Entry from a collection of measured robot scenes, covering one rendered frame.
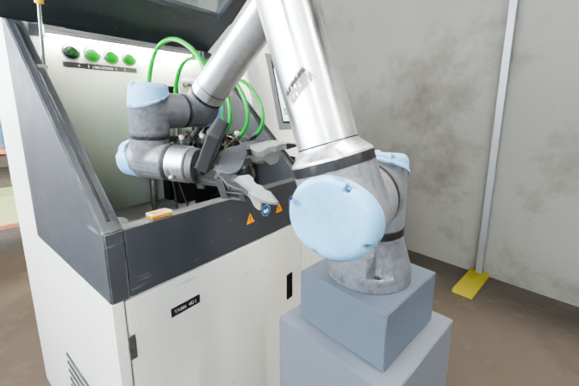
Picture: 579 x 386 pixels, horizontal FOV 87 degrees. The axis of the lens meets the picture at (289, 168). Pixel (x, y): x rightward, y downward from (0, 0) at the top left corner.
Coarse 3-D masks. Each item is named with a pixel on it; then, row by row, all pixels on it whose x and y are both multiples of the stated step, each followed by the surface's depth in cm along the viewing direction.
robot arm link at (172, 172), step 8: (168, 152) 59; (176, 152) 59; (184, 152) 59; (168, 160) 59; (176, 160) 58; (168, 168) 59; (176, 168) 58; (168, 176) 60; (176, 176) 59; (184, 176) 60
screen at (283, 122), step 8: (272, 64) 139; (272, 72) 138; (272, 80) 138; (272, 88) 137; (280, 96) 140; (280, 104) 140; (280, 112) 139; (280, 120) 139; (288, 120) 143; (280, 128) 138; (288, 128) 142
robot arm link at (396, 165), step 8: (376, 152) 48; (384, 160) 48; (392, 160) 48; (400, 160) 48; (408, 160) 51; (384, 168) 47; (392, 168) 48; (400, 168) 49; (408, 168) 50; (392, 176) 47; (400, 176) 49; (400, 184) 48; (400, 192) 47; (400, 200) 47; (400, 208) 49; (400, 216) 51; (392, 224) 50; (400, 224) 51; (384, 232) 50; (392, 232) 50
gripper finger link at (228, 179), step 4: (236, 172) 57; (220, 176) 56; (224, 176) 55; (228, 176) 55; (232, 176) 55; (236, 176) 55; (224, 180) 55; (228, 180) 55; (232, 180) 54; (228, 184) 54; (232, 184) 54; (236, 184) 54; (228, 188) 55; (232, 188) 54; (236, 188) 53; (240, 188) 53; (244, 188) 53; (244, 192) 54; (248, 196) 53
